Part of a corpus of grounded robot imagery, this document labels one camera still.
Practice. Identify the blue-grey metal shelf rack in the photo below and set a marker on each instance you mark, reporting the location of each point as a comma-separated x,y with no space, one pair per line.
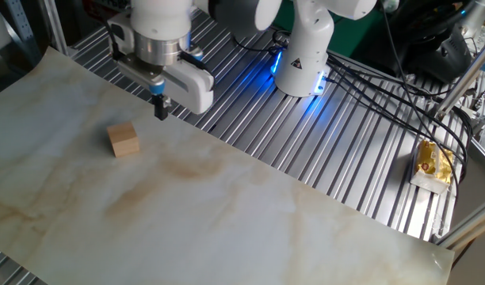
22,31

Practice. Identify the marble pattern mat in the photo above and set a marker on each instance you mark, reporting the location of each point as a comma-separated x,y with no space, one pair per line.
187,206

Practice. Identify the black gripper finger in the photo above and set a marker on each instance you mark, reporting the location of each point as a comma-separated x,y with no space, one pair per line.
168,105
158,102

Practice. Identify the black steering wheel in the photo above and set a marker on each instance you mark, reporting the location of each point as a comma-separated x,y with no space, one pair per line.
425,23

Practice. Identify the black wheel base unit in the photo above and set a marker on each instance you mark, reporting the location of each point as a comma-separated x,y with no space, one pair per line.
452,59

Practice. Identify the light wooden cube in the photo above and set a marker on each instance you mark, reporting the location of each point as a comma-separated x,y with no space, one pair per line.
123,140

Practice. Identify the aluminium profile bar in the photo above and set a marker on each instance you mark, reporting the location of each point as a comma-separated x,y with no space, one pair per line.
464,79

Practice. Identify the yellow snack packet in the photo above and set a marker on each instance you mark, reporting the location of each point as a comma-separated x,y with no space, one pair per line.
432,166

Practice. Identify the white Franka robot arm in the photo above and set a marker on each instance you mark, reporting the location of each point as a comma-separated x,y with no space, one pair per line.
306,47

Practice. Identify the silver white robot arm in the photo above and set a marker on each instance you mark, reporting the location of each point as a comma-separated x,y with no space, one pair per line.
478,16

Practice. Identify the aluminium frame bar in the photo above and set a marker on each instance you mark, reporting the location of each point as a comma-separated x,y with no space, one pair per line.
464,225

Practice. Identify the aluminium profile post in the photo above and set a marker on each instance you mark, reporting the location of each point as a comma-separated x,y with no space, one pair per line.
56,27

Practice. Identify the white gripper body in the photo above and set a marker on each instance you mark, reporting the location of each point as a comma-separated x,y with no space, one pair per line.
195,93

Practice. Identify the grey wrist camera blue cap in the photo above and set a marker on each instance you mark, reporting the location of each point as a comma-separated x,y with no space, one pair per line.
139,73
195,52

